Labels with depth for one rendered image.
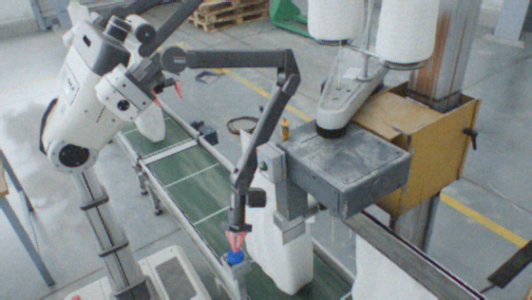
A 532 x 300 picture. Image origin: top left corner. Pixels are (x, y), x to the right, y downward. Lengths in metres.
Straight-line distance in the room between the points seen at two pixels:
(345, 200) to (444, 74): 0.52
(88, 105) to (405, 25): 0.94
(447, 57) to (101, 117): 1.06
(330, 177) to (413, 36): 0.39
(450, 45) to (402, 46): 0.23
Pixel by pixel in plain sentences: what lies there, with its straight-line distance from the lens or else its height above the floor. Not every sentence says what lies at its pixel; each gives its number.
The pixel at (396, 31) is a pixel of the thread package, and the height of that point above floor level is 1.61.
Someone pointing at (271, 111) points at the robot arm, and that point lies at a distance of 1.31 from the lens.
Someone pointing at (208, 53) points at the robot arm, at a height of 1.52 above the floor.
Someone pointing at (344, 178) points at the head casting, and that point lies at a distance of 0.96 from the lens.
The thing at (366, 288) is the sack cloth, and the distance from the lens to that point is 1.33.
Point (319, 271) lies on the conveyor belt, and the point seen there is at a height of 0.38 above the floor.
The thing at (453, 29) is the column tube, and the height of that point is 1.56.
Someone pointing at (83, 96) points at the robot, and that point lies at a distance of 1.35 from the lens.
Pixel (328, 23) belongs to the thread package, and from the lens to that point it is 1.21.
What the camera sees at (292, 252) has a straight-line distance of 1.66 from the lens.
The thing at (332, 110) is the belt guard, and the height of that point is 1.42.
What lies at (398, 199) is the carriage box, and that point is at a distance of 1.27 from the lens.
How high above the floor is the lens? 1.93
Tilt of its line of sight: 34 degrees down
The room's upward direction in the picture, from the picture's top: 5 degrees counter-clockwise
